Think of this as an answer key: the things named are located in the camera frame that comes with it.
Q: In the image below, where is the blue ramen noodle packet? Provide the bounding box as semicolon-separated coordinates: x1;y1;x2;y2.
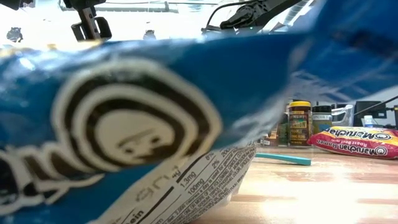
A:
0;0;398;224

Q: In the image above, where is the brown spice box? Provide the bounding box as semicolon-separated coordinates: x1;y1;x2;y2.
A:
261;127;279;147

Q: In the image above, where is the red roast beef ramen packet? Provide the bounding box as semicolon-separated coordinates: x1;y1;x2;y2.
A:
307;126;398;161

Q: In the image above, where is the black spice tin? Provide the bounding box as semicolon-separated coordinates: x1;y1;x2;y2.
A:
277;111;289;146

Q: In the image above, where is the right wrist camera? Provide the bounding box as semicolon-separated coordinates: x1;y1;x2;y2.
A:
201;26;259;35

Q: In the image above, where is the small dark background object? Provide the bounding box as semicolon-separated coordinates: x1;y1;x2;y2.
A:
5;26;24;44

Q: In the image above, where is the black computer monitor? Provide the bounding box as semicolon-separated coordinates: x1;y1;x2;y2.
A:
355;100;387;119

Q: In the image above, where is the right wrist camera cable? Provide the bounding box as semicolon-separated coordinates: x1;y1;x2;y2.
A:
205;0;251;32

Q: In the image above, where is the teal plastic spoon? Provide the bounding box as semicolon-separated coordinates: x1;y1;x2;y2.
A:
254;152;312;167

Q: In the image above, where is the yellow lid spice jar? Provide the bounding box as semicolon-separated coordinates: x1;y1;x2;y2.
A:
288;100;312;147

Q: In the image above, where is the black lid spice jar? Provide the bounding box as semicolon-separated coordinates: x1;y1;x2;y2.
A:
312;105;333;135

